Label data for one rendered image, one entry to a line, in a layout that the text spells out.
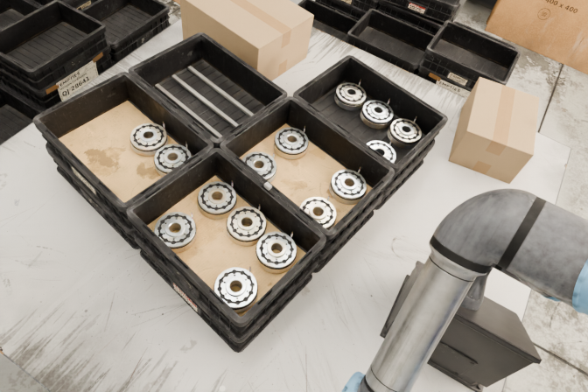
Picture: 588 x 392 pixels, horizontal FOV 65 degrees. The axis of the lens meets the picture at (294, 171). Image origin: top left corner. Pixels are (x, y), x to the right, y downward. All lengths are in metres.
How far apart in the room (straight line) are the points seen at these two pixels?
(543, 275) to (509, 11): 3.17
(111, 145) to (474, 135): 1.13
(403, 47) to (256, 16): 1.13
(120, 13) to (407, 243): 1.91
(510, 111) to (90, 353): 1.47
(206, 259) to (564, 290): 0.80
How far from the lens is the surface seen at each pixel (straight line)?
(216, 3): 1.83
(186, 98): 1.55
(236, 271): 1.16
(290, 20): 1.78
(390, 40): 2.72
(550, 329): 2.45
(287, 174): 1.36
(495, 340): 1.12
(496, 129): 1.68
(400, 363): 0.82
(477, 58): 2.62
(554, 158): 1.96
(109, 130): 1.48
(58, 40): 2.40
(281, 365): 1.26
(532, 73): 3.62
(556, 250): 0.71
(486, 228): 0.71
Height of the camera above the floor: 1.91
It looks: 52 degrees down
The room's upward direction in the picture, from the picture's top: 11 degrees clockwise
